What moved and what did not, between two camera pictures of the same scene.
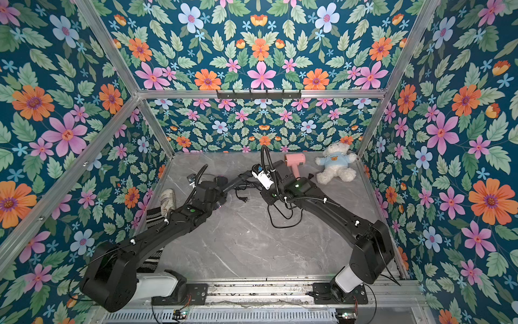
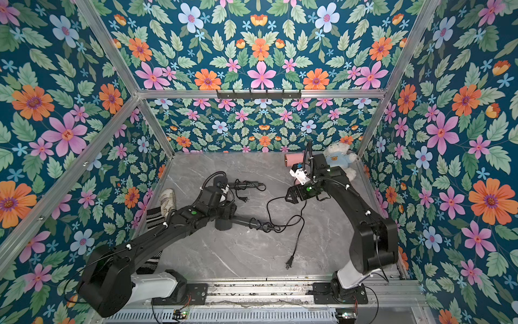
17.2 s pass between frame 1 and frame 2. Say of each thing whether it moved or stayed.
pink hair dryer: stayed
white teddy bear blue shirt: stayed
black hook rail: stayed
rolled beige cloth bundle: stayed
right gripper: moved
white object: moved
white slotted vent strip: stayed
